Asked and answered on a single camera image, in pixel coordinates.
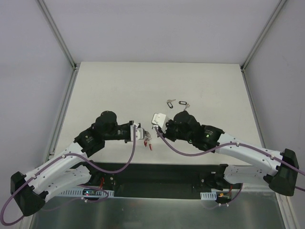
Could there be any red tag key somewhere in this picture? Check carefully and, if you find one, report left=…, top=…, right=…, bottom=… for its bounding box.
left=143, top=139, right=153, bottom=151

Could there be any red handled key organizer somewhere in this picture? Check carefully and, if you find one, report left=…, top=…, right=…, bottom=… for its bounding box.
left=144, top=131, right=152, bottom=141

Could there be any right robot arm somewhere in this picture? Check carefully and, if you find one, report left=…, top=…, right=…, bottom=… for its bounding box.
left=154, top=111, right=299, bottom=197

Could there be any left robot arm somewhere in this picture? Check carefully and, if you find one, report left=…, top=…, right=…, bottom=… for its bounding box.
left=10, top=111, right=144, bottom=217

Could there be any black tag key far left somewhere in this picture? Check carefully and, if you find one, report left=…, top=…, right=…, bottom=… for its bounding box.
left=166, top=99, right=176, bottom=109

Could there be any black tag key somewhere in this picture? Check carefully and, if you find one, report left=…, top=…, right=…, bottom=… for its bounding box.
left=178, top=101, right=190, bottom=111
left=166, top=99, right=176, bottom=109

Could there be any black tag key middle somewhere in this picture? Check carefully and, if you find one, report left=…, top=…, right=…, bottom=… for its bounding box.
left=178, top=101, right=190, bottom=111

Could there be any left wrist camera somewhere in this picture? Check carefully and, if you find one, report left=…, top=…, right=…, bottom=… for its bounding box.
left=130, top=123, right=145, bottom=142

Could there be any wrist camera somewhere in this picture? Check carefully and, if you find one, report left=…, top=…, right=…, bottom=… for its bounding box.
left=151, top=113, right=170, bottom=133
left=130, top=123, right=145, bottom=142

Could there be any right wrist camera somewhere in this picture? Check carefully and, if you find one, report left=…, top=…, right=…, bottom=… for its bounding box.
left=151, top=113, right=170, bottom=133

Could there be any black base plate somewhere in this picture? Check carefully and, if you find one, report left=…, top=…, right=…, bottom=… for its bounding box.
left=87, top=163, right=242, bottom=199

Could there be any right white cable duct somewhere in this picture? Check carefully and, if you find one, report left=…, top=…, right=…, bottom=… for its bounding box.
left=200, top=191, right=217, bottom=201

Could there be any white cable duct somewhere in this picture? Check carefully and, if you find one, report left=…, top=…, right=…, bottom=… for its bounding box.
left=57, top=187, right=114, bottom=198
left=200, top=191, right=217, bottom=201

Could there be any left aluminium rail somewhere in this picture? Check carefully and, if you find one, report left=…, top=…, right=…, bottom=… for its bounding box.
left=16, top=64, right=81, bottom=229

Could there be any aluminium rail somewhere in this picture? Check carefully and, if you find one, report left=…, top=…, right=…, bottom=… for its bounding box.
left=240, top=68, right=301, bottom=229
left=16, top=64, right=81, bottom=229

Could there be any left white cable duct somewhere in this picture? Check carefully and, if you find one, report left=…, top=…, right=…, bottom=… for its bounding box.
left=57, top=187, right=114, bottom=198

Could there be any right aluminium rail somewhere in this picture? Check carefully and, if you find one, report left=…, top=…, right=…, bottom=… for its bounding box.
left=240, top=68, right=301, bottom=229

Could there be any left aluminium frame post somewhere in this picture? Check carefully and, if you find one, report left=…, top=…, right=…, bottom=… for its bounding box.
left=36, top=0, right=77, bottom=70

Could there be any aluminium frame post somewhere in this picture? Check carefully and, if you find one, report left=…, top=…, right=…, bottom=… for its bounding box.
left=36, top=0, right=77, bottom=70
left=241, top=0, right=288, bottom=72

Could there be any right aluminium frame post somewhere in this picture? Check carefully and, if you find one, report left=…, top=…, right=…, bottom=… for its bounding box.
left=241, top=0, right=288, bottom=72

